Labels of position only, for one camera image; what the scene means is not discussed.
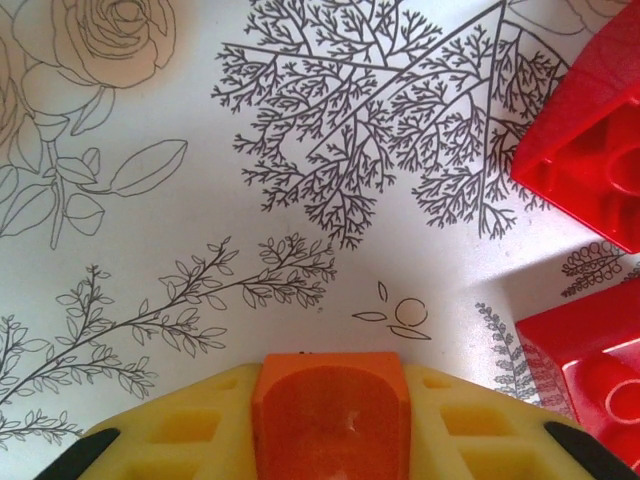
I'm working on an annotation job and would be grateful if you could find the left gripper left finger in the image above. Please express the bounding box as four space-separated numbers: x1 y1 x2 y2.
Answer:
32 362 264 480

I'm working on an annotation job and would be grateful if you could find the floral patterned table cover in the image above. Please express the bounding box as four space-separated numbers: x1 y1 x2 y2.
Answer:
0 0 640 480

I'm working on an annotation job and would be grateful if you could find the orange lego brick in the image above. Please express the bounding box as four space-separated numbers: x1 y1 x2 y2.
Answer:
251 351 412 480

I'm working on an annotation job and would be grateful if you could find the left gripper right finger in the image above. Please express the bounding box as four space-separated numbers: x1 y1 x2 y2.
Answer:
399 363 640 480

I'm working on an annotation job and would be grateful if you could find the red lego brick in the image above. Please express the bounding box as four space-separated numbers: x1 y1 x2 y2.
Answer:
514 280 640 471
509 0 640 254

